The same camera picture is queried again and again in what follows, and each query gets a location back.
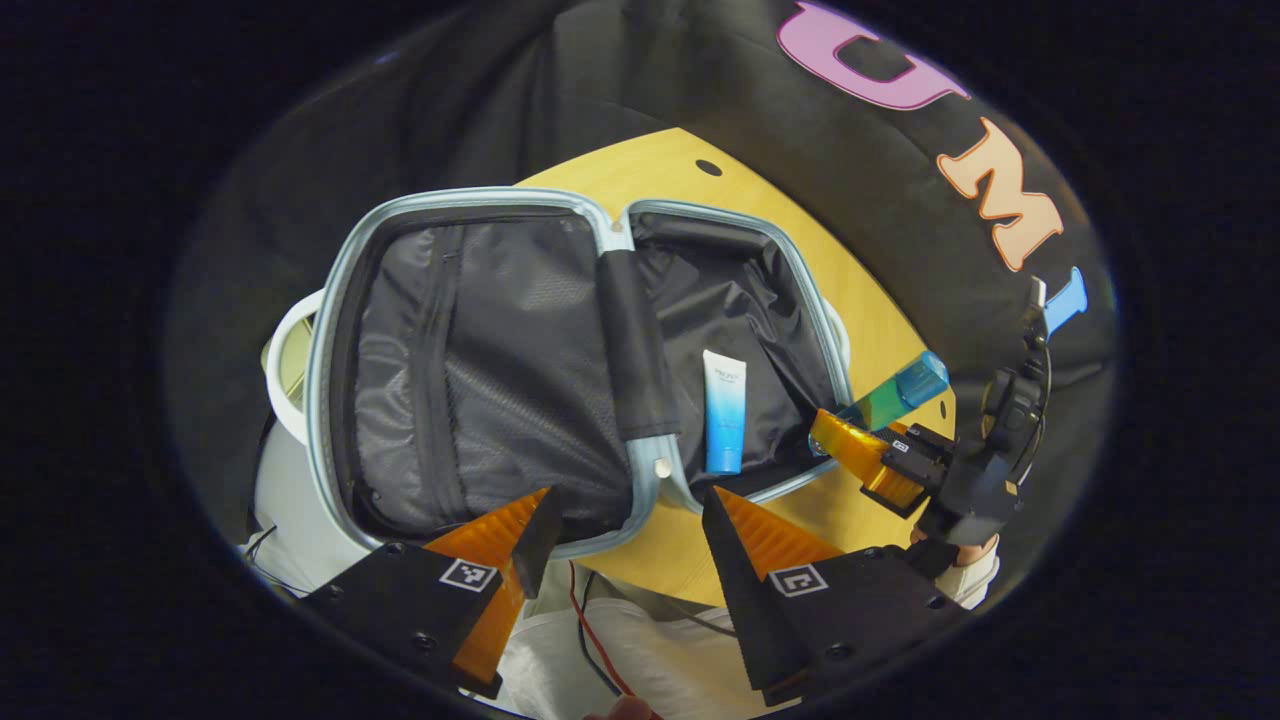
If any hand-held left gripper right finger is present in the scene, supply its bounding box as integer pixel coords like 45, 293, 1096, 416
700, 486, 971, 707

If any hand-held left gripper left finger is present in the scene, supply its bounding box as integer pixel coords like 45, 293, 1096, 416
300, 486, 564, 699

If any blue green skin care bottle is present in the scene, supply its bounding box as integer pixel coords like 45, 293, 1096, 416
810, 350, 951, 456

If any white blue skin care tube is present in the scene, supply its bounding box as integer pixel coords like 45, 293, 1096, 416
702, 349, 748, 475

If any white suitcase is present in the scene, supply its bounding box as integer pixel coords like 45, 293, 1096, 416
262, 187, 856, 561

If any person's white clothing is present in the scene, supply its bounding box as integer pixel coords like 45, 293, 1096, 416
240, 415, 801, 720

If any black backdrop cloth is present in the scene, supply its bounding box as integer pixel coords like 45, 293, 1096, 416
165, 0, 1116, 601

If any red cable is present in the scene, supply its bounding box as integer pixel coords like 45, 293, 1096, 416
567, 560, 641, 701

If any black cable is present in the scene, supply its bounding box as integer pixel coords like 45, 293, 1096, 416
578, 572, 626, 696

